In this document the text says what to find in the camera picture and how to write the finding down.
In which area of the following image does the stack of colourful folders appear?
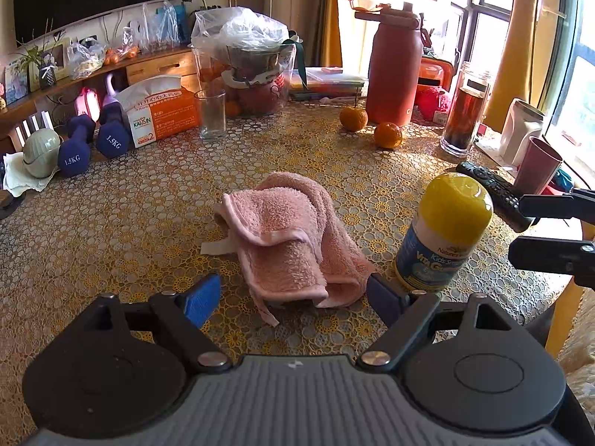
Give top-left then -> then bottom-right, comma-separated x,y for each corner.
289,68 -> 366,101

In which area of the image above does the orange tangerine with stem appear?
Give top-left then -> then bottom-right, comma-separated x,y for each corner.
339,107 -> 368,133

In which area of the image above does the orange tangerine front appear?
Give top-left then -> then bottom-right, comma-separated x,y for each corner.
373,122 -> 403,150

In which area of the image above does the red water bottle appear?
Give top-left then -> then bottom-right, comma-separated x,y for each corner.
348,0 -> 422,127

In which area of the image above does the pink plastic cup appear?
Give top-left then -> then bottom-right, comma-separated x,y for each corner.
513,137 -> 563,194

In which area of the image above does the yellow-capped vitamin bottle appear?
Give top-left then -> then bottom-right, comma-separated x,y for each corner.
394,172 -> 493,292

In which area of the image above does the orange plastic stool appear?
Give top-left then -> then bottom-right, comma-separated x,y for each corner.
418,56 -> 455,92

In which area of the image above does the blue dumbbell right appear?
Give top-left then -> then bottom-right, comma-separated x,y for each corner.
96,102 -> 130,159

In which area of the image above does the clear drinking glass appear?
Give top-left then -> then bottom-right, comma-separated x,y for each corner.
194,90 -> 227,141

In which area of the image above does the blue dumbbell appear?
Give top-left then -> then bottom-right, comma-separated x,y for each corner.
58,114 -> 96,177
96,102 -> 130,159

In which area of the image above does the blue dumbbell left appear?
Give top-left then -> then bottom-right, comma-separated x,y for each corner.
58,114 -> 96,177

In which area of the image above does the orange white tissue box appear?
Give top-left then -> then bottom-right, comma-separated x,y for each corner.
115,75 -> 201,148

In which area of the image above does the pink fluffy towel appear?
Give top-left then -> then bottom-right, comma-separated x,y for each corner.
201,172 -> 375,327

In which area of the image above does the plastic bag of fruit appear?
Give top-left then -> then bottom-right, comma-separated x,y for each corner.
191,6 -> 308,118

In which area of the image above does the black tv remote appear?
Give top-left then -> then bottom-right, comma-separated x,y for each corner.
456,161 -> 534,234

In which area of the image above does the pale green round helmet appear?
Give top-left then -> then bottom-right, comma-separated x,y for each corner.
23,128 -> 61,179

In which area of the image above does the wooden tv cabinet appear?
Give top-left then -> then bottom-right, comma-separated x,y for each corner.
1,46 -> 200,153

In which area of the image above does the glass tea tumbler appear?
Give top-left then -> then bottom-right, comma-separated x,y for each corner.
440,61 -> 490,158

